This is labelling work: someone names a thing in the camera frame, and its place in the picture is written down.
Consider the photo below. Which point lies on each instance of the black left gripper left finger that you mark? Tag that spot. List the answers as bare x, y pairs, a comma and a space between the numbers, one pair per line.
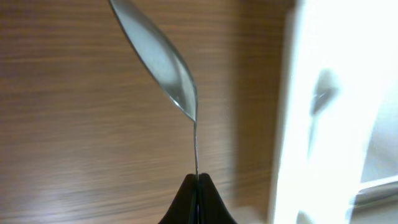
183, 209

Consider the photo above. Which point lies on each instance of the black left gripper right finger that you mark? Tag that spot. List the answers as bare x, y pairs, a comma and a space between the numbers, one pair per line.
211, 209

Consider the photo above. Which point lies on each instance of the small steel teaspoon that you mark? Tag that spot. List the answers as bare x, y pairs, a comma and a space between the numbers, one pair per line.
162, 60
325, 90

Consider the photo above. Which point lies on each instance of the white plastic cutlery tray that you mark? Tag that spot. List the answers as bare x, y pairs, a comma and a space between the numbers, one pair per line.
351, 175

